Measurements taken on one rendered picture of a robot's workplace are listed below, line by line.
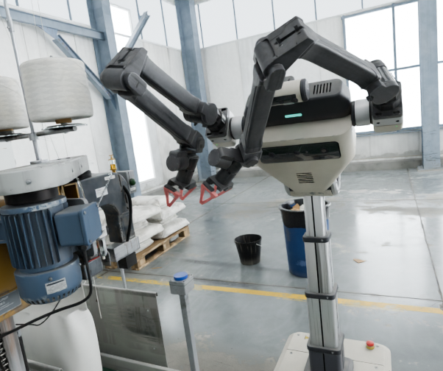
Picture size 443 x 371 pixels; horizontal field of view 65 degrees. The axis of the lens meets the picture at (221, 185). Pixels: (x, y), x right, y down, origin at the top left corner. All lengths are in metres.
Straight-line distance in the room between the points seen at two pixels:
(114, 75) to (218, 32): 9.11
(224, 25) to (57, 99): 9.12
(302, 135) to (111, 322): 1.34
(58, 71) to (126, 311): 1.24
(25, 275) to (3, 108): 0.51
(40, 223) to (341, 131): 0.93
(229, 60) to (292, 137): 8.57
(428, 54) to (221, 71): 4.78
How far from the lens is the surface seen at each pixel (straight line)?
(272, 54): 0.85
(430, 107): 8.47
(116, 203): 1.37
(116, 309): 1.93
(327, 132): 1.24
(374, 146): 8.94
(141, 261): 4.14
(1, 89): 1.24
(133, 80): 0.97
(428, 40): 8.55
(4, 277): 1.12
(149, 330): 1.86
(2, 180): 0.92
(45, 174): 0.91
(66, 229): 0.92
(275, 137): 1.29
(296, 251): 3.32
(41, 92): 1.02
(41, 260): 0.96
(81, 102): 1.03
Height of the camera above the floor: 1.46
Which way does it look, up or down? 10 degrees down
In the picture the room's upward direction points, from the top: 7 degrees counter-clockwise
